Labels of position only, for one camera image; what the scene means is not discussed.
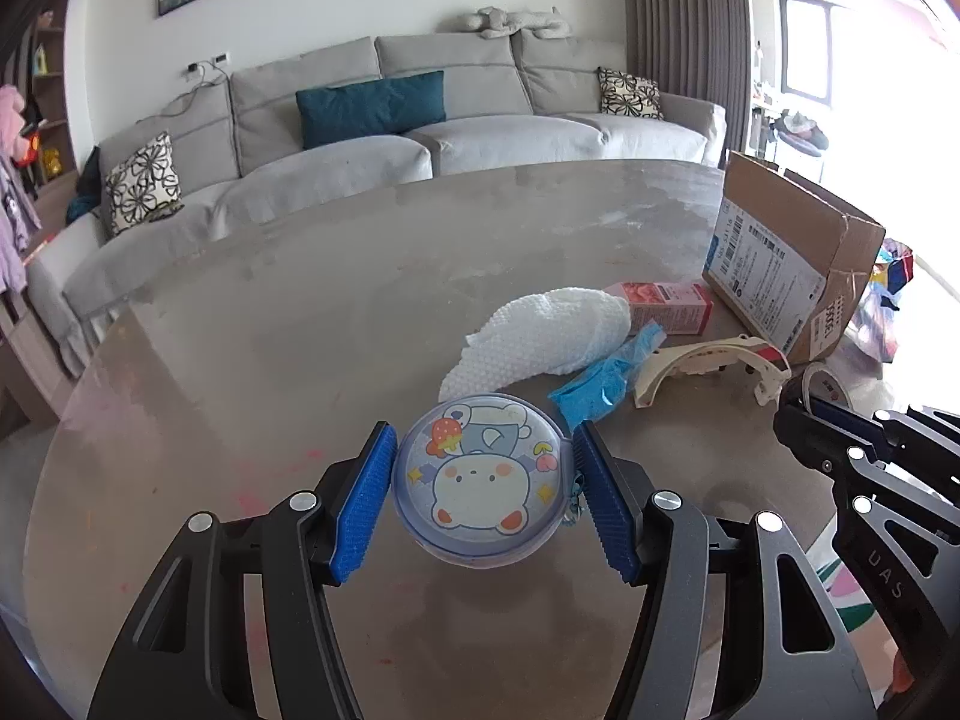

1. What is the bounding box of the blue plastic bag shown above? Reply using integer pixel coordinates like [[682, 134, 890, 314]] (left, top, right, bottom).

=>
[[548, 320, 667, 433]]

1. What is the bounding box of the round bear cartoon case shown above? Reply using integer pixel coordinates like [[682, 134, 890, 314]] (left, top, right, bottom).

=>
[[392, 394, 576, 569]]

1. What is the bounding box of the tape roll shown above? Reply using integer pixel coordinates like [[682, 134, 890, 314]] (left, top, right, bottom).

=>
[[800, 362, 851, 413]]

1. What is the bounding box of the cream curved plastic piece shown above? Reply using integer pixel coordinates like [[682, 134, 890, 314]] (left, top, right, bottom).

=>
[[633, 335, 793, 410]]

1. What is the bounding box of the colourful plastic bag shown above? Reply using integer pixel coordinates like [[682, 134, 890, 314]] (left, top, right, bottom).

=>
[[846, 238, 914, 364]]

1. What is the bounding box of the brown cardboard box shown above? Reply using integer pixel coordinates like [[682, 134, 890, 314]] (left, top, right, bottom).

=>
[[703, 153, 885, 366]]

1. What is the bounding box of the pink carton box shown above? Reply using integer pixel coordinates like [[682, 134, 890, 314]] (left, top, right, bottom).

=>
[[605, 281, 715, 337]]

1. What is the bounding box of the white crumpled paper towel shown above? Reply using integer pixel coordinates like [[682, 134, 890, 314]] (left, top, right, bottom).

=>
[[438, 288, 631, 401]]

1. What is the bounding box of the office chair with clothes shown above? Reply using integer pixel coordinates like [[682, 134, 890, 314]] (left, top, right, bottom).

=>
[[771, 109, 830, 160]]

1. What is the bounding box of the wooden shelf with toys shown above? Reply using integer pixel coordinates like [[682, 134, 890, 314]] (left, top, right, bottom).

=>
[[2, 0, 76, 427]]

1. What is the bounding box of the floral cushion right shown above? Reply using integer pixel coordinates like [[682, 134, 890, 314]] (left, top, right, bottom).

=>
[[597, 67, 664, 121]]

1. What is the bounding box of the floral cushion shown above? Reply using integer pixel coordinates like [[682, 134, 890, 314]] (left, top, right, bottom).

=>
[[104, 132, 184, 238], [597, 67, 664, 121]]

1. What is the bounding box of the grey curtain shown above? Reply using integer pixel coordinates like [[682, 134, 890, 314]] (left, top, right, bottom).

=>
[[625, 0, 754, 151]]

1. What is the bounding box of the floral cushion left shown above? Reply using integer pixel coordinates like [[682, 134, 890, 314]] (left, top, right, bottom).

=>
[[104, 132, 184, 238]]

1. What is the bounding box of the grey fabric sofa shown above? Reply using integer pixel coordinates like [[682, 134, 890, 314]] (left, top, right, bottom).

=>
[[26, 31, 727, 379]]

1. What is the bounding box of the plush toy on sofa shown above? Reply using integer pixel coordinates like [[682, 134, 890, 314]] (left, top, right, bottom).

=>
[[454, 7, 573, 39]]

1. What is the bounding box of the teal cushion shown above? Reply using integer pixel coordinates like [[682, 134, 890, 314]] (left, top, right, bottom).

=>
[[296, 70, 446, 149]]

